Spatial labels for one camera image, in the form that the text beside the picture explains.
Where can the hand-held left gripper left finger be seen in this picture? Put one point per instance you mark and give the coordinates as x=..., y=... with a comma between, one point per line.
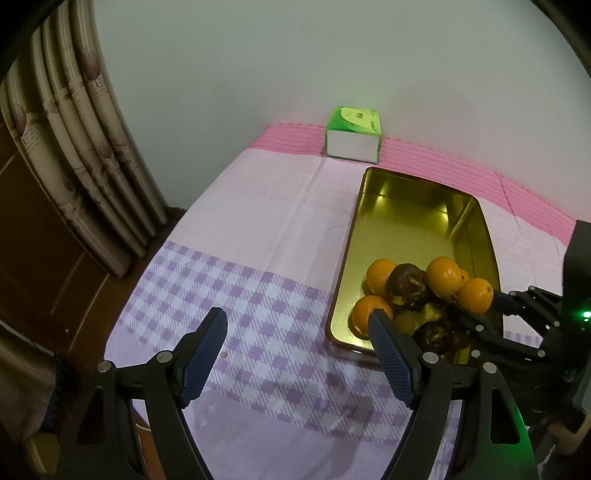
x=203, y=360

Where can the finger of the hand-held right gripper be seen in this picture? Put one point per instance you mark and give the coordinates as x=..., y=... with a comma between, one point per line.
x=510, y=301
x=485, y=330

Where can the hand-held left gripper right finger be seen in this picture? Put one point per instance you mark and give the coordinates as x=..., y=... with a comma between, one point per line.
x=392, y=360

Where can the orange mandarin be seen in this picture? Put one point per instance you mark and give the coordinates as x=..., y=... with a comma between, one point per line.
x=443, y=276
x=369, y=314
x=379, y=275
x=475, y=294
x=465, y=275

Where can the maroon tin box gold inside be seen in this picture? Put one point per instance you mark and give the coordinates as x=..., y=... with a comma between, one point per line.
x=406, y=221

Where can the pink purple checked tablecloth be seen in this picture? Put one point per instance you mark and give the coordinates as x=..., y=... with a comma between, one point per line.
x=258, y=258

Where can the brown wooden furniture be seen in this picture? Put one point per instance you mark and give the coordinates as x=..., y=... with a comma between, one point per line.
x=51, y=286

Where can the green white tissue box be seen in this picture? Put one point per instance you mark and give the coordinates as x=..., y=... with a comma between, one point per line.
x=353, y=136

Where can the beige patterned curtain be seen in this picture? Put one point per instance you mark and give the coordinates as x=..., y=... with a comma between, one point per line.
x=83, y=138

